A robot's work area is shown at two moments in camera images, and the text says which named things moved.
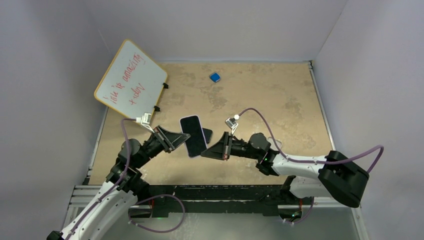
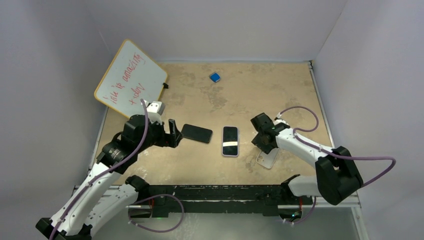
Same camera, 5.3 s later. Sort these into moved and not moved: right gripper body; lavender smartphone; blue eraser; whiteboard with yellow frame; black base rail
Moved: right gripper body; lavender smartphone
Not moved: blue eraser; black base rail; whiteboard with yellow frame
